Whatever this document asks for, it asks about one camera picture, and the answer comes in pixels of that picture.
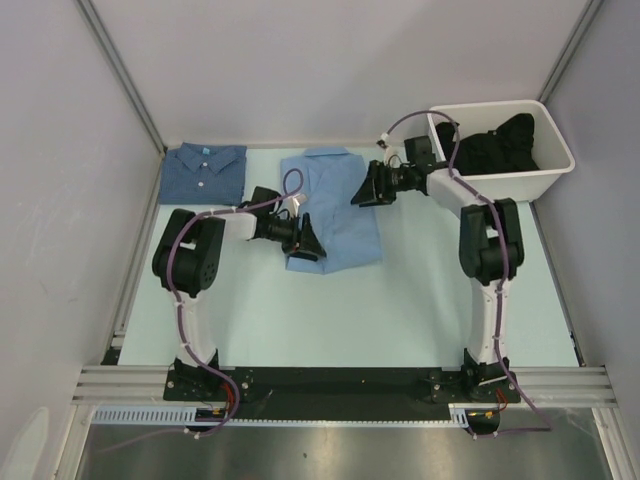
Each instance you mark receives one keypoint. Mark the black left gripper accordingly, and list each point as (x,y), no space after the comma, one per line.
(309,248)

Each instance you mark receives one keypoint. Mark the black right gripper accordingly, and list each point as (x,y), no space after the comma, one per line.
(374,190)

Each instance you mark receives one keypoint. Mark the light blue long sleeve shirt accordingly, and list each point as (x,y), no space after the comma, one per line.
(330,177)

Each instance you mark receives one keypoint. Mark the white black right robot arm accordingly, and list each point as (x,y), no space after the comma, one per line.
(490,252)

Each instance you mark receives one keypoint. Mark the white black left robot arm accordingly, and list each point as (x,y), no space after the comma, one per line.
(186,262)

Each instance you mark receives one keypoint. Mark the folded dark blue checked shirt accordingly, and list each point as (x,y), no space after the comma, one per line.
(195,174)

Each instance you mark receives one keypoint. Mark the black shirt in bin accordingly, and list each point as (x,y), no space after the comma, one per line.
(506,149)

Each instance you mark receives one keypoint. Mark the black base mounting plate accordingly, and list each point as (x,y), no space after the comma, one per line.
(338,394)

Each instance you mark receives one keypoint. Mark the white plastic bin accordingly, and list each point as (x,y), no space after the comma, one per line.
(550,151)

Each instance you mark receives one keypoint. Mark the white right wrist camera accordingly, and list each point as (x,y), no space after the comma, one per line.
(389,151)

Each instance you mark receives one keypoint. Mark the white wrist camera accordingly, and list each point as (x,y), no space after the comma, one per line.
(389,151)
(294,203)

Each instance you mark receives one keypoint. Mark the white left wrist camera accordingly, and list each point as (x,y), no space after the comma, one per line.
(294,203)

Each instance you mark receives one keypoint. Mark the white slotted cable duct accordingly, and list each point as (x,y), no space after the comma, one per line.
(176,416)

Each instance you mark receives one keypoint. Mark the aluminium frame rail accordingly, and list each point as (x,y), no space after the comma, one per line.
(547,387)

